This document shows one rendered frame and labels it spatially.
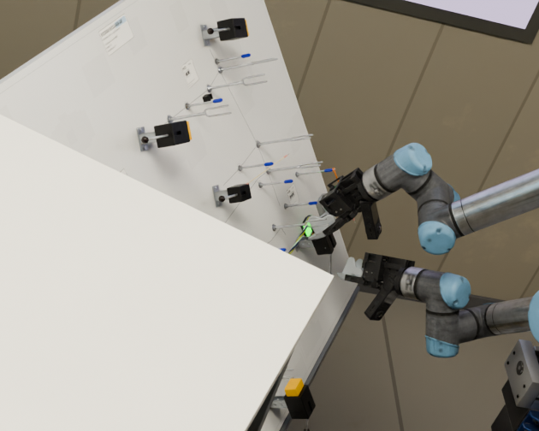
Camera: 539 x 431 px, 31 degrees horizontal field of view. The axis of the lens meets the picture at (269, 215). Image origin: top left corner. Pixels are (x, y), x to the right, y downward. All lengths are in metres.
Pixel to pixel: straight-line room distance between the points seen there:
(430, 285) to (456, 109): 1.46
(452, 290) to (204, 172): 0.61
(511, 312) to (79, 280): 1.35
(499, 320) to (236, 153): 0.70
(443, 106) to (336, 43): 0.48
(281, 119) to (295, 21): 0.98
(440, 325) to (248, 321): 1.21
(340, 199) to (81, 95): 0.73
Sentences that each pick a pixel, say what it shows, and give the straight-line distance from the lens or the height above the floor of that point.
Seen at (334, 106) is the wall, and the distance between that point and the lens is 3.51.
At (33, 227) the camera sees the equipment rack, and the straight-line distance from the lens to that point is 1.10.
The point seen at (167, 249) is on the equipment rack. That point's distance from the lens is 1.11.
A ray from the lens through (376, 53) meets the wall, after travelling 3.41.
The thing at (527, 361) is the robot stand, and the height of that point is 1.12.
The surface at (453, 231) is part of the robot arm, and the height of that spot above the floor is 1.42.
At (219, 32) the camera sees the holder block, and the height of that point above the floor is 1.60.
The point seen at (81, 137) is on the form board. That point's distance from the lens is 1.73.
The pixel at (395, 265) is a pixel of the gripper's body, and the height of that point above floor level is 1.19.
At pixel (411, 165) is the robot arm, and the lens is 2.12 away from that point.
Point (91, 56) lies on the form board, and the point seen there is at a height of 1.65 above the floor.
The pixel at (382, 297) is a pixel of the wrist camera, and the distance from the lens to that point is 2.31.
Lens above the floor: 2.57
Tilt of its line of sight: 37 degrees down
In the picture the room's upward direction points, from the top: 19 degrees clockwise
